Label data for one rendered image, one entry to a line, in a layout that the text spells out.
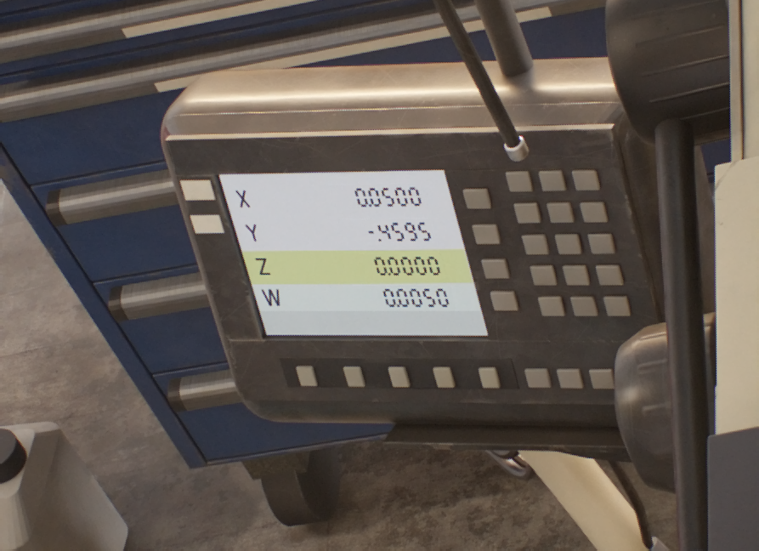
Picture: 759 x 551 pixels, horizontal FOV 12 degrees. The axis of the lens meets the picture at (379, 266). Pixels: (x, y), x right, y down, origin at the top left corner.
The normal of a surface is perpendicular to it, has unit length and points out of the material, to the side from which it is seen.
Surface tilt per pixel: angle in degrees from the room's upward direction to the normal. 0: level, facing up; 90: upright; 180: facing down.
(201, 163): 71
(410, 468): 0
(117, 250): 90
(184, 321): 90
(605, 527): 53
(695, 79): 64
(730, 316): 0
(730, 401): 0
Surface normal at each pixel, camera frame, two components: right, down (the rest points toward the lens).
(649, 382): -0.36, -0.33
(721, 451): -0.36, -0.64
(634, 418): -0.66, 0.13
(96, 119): -0.11, 0.75
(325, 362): -0.39, 0.51
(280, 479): -0.31, 0.18
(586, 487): 0.14, -0.06
